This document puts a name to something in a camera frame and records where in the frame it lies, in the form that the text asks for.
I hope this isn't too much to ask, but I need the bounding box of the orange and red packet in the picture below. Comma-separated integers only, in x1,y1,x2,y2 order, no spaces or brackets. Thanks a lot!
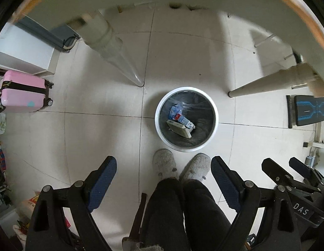
13,190,71,241

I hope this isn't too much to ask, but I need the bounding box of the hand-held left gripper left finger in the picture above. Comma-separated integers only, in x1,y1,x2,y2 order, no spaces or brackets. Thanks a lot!
25,156,118,251

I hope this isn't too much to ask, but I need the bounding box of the white tapered table leg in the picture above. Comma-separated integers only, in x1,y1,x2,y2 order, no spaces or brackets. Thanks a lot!
69,10,145,87
228,62,320,99

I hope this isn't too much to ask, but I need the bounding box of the white trash bin black liner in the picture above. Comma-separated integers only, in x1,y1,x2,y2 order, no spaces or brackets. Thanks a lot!
155,87,219,153

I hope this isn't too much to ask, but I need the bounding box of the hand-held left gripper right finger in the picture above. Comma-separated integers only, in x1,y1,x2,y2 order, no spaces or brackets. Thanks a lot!
210,156,302,251

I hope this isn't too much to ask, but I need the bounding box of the blue crumpled wrapper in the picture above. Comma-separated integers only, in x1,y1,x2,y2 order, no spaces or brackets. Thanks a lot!
169,103,183,118

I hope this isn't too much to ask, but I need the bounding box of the grey fluffy left slipper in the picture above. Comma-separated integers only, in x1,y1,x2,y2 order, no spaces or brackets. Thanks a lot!
152,149,178,180

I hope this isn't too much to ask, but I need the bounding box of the grey-blue box with handle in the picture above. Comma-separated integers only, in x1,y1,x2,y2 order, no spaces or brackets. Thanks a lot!
15,15,79,53

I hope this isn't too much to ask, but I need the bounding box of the person's right leg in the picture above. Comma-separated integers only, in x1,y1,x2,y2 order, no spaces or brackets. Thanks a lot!
181,179,231,251

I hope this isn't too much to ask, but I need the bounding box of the blue and white carton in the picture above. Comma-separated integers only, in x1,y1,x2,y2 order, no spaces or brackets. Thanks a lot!
173,114,196,132

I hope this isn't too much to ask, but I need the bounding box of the grey fluffy slipper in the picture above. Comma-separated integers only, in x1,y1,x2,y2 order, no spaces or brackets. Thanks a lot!
152,149,178,180
179,153,211,182

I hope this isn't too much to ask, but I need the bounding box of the black and blue exercise board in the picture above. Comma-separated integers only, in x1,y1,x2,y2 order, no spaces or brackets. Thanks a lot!
286,95,324,129

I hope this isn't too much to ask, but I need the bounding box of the white cabinet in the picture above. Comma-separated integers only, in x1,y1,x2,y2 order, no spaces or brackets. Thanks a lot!
0,21,61,77

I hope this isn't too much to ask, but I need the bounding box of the white metal stand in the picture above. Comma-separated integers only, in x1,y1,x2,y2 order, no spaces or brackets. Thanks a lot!
307,123,324,150

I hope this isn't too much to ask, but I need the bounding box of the person's left leg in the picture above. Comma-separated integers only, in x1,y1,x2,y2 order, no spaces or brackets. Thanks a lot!
141,178,190,251

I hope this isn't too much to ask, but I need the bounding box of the white flat carton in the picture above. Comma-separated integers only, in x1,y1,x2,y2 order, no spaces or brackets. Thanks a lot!
166,119,192,139

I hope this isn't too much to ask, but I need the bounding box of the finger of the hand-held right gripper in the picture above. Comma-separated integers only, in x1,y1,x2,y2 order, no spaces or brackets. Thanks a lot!
289,157,319,180
261,158,296,189

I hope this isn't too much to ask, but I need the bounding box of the person's leg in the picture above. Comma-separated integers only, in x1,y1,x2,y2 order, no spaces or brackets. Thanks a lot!
141,178,190,251
181,179,231,251

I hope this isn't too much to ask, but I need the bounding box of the pink suitcase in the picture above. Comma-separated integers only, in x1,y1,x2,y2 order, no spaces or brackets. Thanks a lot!
0,70,54,114

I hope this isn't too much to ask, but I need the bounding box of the white plastic bag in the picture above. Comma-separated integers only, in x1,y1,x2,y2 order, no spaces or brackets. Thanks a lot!
0,112,7,136

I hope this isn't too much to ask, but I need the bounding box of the grey fluffy right slipper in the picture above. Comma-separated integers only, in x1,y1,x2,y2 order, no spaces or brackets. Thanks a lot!
179,153,211,182

